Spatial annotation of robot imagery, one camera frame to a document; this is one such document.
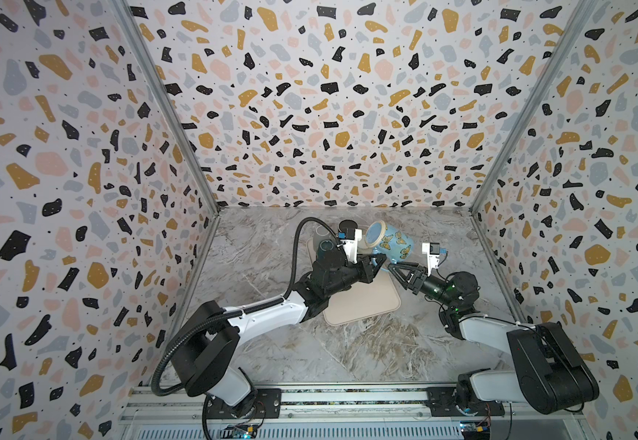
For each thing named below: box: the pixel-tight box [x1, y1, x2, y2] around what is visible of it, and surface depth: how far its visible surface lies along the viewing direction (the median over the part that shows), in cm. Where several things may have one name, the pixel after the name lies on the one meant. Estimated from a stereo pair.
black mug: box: [339, 219, 359, 241], surface depth 71 cm
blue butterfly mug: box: [364, 220, 415, 264], surface depth 75 cm
